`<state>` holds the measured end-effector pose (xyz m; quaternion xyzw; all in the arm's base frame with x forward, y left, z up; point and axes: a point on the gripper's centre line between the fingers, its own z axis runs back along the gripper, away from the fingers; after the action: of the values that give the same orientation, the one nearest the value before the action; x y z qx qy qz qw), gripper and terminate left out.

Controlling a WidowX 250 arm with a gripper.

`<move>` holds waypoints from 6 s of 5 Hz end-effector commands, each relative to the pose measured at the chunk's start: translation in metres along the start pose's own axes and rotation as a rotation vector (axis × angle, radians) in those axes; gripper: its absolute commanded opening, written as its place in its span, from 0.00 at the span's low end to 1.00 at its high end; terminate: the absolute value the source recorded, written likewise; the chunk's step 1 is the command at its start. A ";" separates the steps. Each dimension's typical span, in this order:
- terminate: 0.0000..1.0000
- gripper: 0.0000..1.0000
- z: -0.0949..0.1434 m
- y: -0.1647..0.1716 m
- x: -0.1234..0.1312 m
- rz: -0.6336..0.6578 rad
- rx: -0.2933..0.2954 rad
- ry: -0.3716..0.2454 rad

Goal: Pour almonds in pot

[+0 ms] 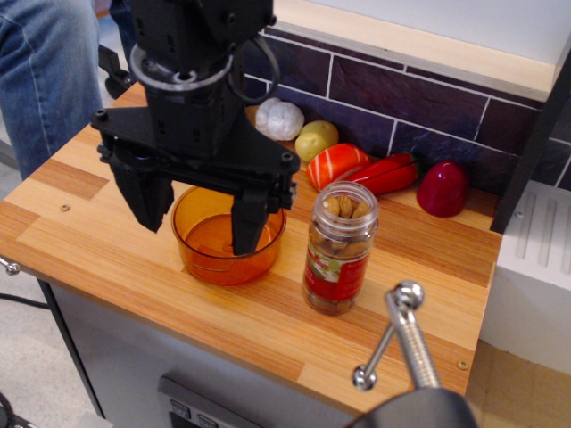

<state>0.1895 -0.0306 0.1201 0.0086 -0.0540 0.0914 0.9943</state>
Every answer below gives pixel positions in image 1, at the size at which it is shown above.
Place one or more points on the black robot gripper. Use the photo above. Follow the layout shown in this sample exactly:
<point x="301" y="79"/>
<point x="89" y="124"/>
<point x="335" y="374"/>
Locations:
<point x="201" y="138"/>

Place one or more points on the clear almond jar red label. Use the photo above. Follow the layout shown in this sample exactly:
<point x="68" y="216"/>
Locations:
<point x="342" y="229"/>

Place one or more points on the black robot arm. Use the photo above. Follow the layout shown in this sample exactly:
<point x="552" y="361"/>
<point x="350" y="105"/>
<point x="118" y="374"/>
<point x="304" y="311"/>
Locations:
<point x="196" y="45"/>

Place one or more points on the orange transparent plastic pot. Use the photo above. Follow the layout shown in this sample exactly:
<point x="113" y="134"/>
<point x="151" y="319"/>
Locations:
<point x="201" y="223"/>

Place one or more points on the white toy garlic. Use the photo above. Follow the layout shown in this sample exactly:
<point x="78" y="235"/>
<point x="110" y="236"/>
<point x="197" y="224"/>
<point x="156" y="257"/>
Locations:
<point x="278" y="120"/>

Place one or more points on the yellow toy potato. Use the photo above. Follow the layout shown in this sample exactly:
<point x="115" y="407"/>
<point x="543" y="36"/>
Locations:
<point x="314" y="138"/>

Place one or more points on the orange toy salmon piece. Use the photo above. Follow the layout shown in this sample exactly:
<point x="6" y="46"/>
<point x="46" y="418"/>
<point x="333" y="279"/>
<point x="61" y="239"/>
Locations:
<point x="334" y="163"/>

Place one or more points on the black office chair base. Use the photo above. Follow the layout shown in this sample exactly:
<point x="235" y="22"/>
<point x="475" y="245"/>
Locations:
<point x="118" y="80"/>

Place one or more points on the small metal knob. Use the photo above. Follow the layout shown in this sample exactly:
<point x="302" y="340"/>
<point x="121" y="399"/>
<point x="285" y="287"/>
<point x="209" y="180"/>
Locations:
<point x="11" y="268"/>

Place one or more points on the person leg in jeans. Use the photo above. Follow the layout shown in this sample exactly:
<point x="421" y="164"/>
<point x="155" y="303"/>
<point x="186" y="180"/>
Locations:
<point x="49" y="75"/>

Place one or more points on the red toy chili pepper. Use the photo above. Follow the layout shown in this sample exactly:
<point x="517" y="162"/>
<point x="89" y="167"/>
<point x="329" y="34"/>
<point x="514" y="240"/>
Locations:
<point x="392" y="173"/>

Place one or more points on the grey control panel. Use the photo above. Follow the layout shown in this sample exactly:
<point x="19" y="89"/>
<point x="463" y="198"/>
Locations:
<point x="181" y="407"/>

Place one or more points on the dark red toy egg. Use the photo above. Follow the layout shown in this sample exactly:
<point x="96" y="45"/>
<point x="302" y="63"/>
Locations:
<point x="443" y="190"/>

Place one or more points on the white ridged appliance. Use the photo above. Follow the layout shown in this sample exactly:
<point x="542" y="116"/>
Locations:
<point x="528" y="311"/>

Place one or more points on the metal clamp screw handle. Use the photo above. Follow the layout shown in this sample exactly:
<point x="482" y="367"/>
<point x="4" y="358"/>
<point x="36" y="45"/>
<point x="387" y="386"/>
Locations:
<point x="428" y="404"/>

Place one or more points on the black shelf post right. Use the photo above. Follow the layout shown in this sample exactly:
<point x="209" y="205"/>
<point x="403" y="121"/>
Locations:
<point x="534" y="148"/>

